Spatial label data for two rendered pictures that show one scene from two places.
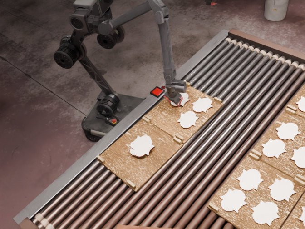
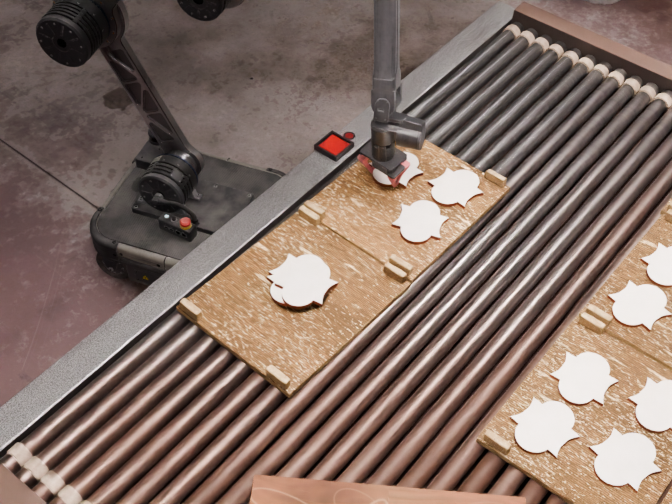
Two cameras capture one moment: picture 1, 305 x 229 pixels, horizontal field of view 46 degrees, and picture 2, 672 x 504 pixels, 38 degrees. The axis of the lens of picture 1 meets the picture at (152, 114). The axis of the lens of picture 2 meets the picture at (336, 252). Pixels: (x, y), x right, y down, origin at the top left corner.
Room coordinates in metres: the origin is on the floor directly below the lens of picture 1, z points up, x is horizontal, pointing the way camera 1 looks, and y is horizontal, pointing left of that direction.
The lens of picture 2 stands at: (-0.08, 0.33, 2.66)
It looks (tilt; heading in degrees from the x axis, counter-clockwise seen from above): 49 degrees down; 348
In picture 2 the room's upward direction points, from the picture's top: 2 degrees clockwise
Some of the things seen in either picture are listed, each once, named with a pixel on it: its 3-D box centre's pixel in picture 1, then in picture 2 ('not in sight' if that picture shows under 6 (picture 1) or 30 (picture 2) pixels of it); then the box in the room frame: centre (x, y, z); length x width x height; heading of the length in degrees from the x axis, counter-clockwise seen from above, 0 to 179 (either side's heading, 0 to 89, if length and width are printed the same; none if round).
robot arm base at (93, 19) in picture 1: (94, 21); not in sight; (1.98, 0.24, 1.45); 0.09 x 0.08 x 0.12; 149
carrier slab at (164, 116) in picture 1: (183, 111); (405, 199); (1.56, -0.20, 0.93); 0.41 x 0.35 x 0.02; 129
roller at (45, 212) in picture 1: (149, 114); (314, 202); (1.62, 0.02, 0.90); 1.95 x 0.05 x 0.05; 130
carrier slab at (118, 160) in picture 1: (140, 152); (295, 296); (1.30, 0.12, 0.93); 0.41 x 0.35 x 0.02; 128
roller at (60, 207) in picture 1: (155, 117); (330, 211); (1.58, -0.01, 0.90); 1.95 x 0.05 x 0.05; 130
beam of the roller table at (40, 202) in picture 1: (142, 111); (293, 193); (1.67, 0.06, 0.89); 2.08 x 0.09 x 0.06; 130
